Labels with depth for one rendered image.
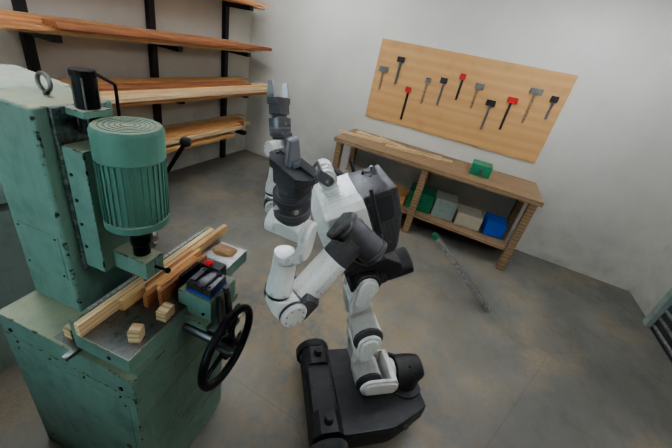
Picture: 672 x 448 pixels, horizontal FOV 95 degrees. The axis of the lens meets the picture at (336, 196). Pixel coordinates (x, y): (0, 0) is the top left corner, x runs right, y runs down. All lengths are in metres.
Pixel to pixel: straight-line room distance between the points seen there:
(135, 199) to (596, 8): 3.83
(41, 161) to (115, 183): 0.22
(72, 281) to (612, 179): 4.23
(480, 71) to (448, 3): 0.77
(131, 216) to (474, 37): 3.52
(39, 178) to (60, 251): 0.25
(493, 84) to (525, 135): 0.64
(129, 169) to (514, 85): 3.52
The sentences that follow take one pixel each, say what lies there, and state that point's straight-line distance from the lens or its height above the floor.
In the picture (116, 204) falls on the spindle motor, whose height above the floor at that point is 1.30.
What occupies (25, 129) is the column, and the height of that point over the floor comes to 1.46.
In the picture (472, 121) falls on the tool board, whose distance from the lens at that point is 3.86.
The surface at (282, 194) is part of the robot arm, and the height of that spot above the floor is 1.50.
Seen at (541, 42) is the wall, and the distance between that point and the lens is 3.88.
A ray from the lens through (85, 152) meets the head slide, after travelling 1.08.
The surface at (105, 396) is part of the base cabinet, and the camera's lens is 1.42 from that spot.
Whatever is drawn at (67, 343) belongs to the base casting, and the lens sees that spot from 1.39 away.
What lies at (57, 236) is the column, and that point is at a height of 1.12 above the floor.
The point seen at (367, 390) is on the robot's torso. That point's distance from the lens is 1.84.
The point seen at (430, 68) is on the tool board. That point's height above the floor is 1.74.
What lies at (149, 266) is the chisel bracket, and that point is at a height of 1.05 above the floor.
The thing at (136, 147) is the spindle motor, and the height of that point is 1.47.
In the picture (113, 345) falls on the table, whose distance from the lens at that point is 1.20.
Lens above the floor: 1.80
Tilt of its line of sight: 26 degrees down
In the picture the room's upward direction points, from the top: 12 degrees clockwise
